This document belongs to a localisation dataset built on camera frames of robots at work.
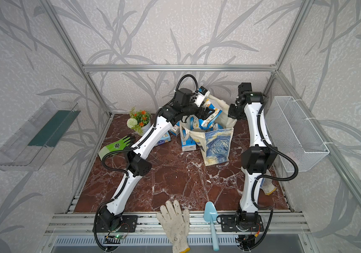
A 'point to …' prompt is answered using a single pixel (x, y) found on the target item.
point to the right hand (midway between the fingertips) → (231, 114)
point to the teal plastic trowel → (210, 214)
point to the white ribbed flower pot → (144, 129)
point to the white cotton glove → (176, 224)
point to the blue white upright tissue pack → (187, 142)
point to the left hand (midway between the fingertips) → (210, 107)
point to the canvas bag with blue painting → (215, 144)
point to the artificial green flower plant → (139, 119)
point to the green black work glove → (116, 146)
